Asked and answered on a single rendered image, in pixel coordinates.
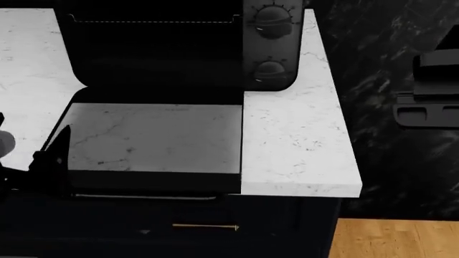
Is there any small black dial knob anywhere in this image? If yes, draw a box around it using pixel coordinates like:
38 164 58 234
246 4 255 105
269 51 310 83
253 60 288 82

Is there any toaster oven glass door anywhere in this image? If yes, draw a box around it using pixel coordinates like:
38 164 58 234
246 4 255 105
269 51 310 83
39 85 245 195

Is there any metal oven door handle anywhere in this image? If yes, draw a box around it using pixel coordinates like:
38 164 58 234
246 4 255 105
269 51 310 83
70 191 223 202

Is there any brass drawer pull handle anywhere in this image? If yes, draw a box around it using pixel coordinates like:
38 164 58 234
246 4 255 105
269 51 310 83
171 222 240 232

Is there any large black dial knob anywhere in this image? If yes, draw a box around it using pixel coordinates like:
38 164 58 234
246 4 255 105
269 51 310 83
255 6 294 39

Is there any grey rounded robot part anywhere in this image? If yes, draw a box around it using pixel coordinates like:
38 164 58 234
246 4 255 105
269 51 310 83
0 130 16 158

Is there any black toaster oven body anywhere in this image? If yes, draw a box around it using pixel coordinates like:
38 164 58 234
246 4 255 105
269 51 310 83
53 0 306 92

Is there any dark navy base cabinet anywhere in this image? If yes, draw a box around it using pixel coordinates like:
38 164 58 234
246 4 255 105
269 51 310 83
0 189 341 258

